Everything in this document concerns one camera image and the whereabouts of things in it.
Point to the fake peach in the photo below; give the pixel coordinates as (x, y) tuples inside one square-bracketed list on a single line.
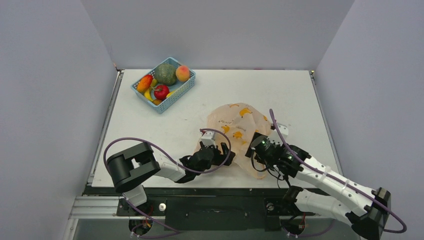
[(183, 73)]

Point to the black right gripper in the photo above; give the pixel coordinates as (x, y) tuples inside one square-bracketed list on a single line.
[(254, 144)]

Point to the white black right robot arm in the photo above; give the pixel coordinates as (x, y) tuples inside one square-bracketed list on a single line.
[(362, 208)]

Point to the green netted melon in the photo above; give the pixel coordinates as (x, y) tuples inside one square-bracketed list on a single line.
[(165, 74)]

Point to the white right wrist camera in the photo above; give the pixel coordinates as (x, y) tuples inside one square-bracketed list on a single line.
[(281, 132)]

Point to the red fake tomato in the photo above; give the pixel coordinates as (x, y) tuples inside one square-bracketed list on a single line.
[(161, 91)]

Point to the yellow fake banana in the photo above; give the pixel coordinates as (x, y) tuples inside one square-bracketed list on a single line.
[(147, 93)]

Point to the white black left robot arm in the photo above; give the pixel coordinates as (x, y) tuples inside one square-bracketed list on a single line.
[(131, 167)]

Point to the brown fake kiwi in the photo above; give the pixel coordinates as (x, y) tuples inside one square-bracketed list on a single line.
[(157, 102)]

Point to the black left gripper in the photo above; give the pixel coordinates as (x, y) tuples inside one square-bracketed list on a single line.
[(220, 158)]

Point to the thin yellow chili pepper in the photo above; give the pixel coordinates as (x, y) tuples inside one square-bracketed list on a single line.
[(169, 94)]

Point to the orange fake mango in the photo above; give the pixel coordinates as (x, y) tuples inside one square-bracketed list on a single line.
[(144, 83)]

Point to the orange translucent plastic bag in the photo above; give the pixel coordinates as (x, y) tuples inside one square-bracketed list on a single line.
[(239, 122)]

